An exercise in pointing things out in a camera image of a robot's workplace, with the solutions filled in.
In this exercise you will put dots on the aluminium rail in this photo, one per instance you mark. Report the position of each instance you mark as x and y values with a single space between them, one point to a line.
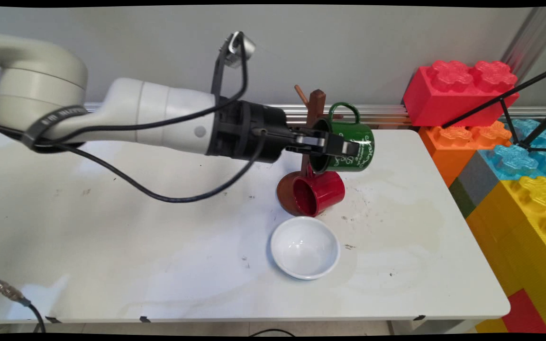
382 113

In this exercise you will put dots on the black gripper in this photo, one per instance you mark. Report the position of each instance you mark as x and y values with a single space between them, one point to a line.
249 132

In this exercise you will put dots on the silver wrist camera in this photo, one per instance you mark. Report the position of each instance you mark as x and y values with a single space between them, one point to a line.
242 49

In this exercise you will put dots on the yellow toy block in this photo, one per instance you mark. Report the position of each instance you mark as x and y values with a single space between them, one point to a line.
524 227

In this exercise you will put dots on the blue toy block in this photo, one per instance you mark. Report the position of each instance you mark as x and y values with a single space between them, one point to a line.
514 161

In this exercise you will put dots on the grey toy block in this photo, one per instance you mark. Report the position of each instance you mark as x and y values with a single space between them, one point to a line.
477 177

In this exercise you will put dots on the orange toy block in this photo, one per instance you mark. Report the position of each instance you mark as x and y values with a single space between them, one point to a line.
448 147

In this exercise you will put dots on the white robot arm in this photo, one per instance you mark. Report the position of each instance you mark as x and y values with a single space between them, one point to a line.
159 113

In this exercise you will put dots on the red mug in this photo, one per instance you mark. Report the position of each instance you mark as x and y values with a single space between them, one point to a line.
327 192

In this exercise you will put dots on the black tripod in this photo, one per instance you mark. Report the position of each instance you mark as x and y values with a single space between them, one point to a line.
505 98

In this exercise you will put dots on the big red toy block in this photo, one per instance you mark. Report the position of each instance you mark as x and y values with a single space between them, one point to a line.
443 99

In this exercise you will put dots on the dark green toy block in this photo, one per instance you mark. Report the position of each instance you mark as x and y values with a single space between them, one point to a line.
461 199

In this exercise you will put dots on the green enamel mug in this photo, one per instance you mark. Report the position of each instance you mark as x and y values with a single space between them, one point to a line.
349 127

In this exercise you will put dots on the flat red toy block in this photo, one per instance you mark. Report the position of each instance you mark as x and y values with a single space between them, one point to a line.
526 315

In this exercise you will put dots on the white ceramic bowl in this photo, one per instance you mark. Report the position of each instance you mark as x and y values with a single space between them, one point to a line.
305 248

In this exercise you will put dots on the black camera bracket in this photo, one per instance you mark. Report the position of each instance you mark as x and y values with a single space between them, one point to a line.
217 80

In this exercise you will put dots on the brown wooden mug tree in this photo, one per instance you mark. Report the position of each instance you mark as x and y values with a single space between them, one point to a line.
317 102

